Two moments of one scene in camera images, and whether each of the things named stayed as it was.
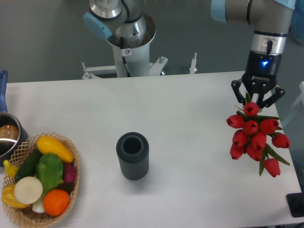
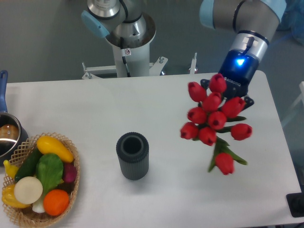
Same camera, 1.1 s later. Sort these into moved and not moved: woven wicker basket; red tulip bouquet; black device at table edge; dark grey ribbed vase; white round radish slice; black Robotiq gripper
Moved: red tulip bouquet; black Robotiq gripper
Not moved: woven wicker basket; black device at table edge; dark grey ribbed vase; white round radish slice
